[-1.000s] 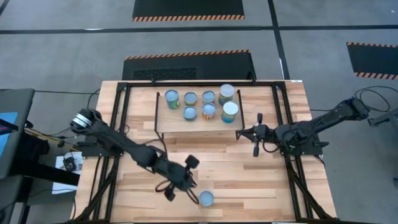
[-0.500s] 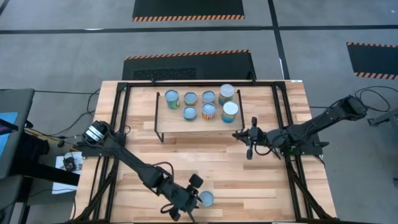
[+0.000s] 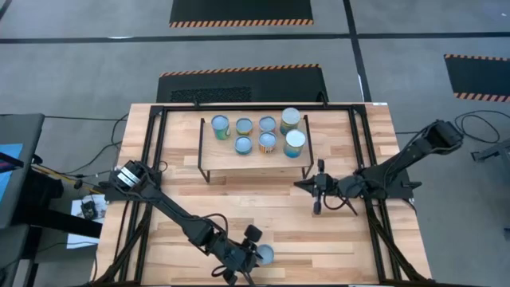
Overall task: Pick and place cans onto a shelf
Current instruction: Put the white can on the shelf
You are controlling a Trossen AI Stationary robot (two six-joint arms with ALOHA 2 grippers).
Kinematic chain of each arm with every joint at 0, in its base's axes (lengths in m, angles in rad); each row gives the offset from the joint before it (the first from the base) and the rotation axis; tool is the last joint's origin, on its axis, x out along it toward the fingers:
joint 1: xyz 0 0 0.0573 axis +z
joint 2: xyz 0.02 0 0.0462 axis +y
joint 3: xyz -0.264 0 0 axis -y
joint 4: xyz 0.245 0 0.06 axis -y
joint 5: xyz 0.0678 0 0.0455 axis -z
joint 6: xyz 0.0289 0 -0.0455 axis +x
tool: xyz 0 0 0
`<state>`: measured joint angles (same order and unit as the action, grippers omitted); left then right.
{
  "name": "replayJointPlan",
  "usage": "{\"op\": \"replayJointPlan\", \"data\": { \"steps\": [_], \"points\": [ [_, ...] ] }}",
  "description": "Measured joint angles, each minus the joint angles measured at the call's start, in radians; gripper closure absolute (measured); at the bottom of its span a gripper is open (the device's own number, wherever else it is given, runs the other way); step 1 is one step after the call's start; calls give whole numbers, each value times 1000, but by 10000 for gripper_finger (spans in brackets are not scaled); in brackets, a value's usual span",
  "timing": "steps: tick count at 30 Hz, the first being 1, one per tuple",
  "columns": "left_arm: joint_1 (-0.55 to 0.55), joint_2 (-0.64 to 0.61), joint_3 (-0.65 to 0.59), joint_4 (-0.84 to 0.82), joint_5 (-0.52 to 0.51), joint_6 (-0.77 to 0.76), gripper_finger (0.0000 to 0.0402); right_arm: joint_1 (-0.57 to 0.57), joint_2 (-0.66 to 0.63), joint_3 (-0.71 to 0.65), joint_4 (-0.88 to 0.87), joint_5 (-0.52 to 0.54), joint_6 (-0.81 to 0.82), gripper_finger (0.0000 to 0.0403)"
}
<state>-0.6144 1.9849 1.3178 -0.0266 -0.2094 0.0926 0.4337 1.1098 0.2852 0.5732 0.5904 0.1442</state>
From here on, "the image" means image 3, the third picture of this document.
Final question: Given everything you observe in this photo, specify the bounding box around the tall multicoloured can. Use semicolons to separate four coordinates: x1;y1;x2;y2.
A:
279;106;302;136

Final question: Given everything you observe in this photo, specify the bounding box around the green can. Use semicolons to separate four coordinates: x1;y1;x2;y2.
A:
210;114;232;141

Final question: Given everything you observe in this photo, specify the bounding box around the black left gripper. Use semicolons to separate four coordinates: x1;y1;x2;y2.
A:
217;224;265;286

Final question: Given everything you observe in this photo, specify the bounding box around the black mat with striped edge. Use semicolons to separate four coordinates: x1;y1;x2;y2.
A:
155;63;330;104
169;0;315;29
443;53;510;103

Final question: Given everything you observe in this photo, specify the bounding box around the wooden shelf with black legs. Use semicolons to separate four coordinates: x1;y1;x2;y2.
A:
197;114;315;184

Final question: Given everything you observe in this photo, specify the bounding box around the small black device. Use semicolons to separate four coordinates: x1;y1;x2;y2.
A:
80;200;99;220

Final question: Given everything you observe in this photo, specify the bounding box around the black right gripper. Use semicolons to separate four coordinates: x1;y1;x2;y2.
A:
293;159;340;215

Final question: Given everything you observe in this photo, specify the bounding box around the grey desk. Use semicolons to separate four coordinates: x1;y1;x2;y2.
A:
0;113;45;230

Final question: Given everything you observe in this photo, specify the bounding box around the white paper sheet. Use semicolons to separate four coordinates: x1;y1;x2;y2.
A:
65;196;108;250

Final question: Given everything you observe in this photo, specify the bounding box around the blue screen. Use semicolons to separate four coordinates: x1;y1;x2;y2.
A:
0;143;24;204

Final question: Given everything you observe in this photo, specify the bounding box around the black coiled floor cable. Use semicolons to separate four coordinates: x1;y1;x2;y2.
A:
453;110;504;144

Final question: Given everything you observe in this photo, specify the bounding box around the white can with vegetable print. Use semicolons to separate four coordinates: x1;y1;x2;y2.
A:
257;243;276;266

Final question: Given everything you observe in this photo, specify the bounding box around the short silver-topped can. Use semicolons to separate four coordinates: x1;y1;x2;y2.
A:
233;136;253;156

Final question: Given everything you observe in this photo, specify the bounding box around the grey stand foot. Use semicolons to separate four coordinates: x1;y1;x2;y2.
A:
472;138;510;163

